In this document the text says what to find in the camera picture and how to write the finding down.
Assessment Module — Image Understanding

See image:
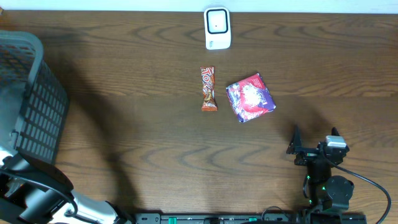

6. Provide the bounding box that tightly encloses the orange Top chocolate bar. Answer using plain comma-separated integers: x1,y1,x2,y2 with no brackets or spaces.
200,66,218,111

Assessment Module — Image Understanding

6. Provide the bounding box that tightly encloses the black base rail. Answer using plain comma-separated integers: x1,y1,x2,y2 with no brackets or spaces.
134,212,367,224

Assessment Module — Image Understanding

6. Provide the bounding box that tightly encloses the white barcode scanner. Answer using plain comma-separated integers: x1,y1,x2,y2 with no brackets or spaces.
203,7,232,50

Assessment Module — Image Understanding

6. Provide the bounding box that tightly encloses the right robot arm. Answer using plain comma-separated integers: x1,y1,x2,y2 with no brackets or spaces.
286,126,354,223

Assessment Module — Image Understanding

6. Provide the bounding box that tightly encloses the red purple snack packet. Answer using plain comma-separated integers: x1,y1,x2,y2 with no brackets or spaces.
226,73,276,123

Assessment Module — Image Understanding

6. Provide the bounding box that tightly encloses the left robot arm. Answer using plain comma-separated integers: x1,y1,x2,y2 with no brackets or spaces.
1,149,136,224

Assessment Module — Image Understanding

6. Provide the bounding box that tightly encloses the black camera cable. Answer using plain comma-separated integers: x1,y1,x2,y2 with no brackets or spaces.
326,157,392,224

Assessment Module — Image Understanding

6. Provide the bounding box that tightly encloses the dark grey plastic basket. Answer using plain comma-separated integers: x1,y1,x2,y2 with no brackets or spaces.
1,30,69,164

